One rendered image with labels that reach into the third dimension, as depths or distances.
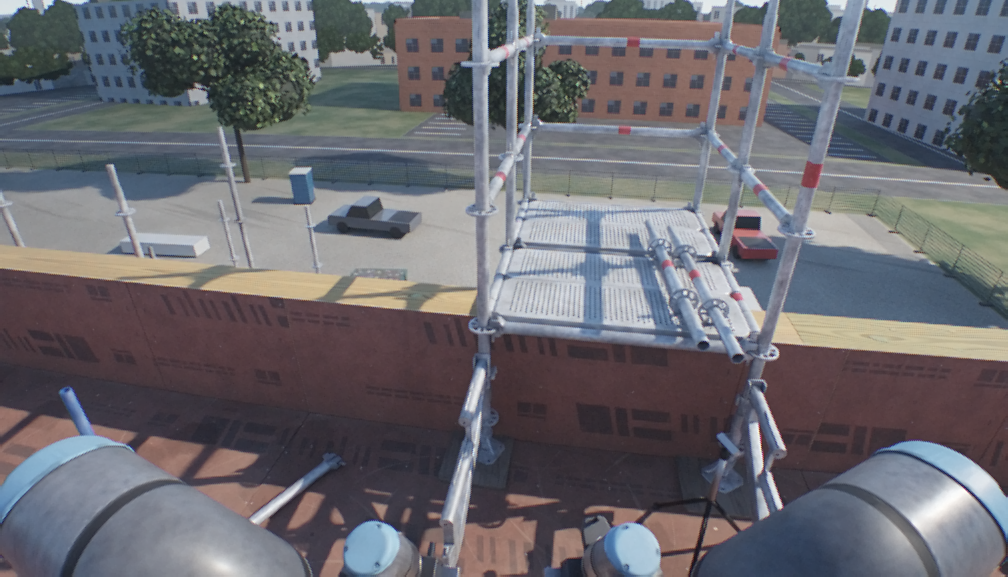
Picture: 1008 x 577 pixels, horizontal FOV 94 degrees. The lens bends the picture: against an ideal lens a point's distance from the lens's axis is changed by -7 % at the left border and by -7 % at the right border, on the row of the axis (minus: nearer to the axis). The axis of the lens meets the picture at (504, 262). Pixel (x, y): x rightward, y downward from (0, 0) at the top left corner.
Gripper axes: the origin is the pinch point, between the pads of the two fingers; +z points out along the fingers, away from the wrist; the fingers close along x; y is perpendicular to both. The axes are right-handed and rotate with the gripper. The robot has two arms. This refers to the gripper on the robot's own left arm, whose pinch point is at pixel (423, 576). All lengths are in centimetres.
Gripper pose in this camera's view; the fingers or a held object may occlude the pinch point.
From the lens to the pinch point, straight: 131.4
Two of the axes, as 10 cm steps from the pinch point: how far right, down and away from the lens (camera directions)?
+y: 1.1, -7.7, 6.3
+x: -9.8, 0.2, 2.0
